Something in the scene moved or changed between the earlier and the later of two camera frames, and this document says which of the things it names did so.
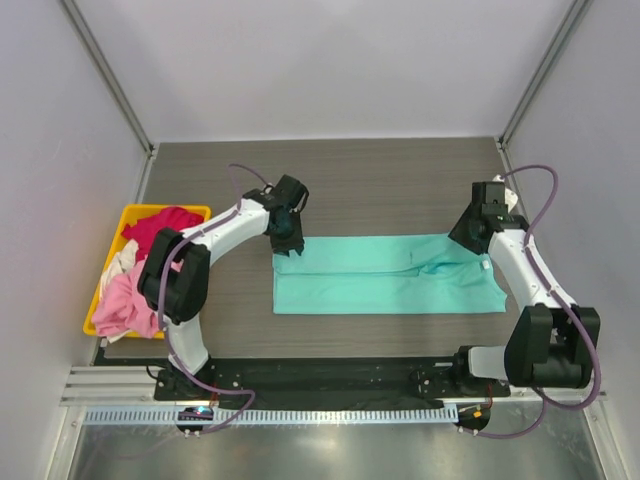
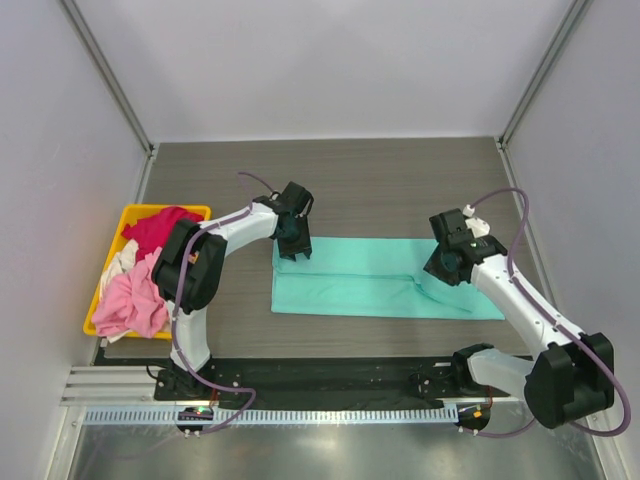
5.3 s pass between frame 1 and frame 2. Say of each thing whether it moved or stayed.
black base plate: stayed
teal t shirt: stayed
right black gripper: moved
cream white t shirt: stayed
